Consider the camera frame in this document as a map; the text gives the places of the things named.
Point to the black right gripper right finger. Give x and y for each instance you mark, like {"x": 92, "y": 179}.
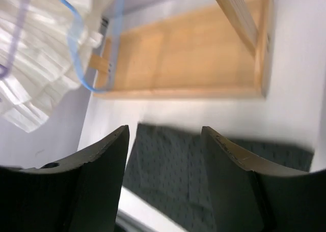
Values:
{"x": 250, "y": 193}

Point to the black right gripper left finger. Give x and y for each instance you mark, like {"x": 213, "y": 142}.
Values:
{"x": 80, "y": 192}

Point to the grey polka dot skirt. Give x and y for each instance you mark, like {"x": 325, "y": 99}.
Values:
{"x": 166, "y": 169}

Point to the purple plastic hanger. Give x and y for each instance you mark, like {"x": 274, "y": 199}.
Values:
{"x": 22, "y": 11}

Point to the wooden clothes rack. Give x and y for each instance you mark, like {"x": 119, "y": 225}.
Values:
{"x": 208, "y": 52}

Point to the white pleated dress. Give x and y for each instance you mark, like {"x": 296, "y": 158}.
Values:
{"x": 53, "y": 54}

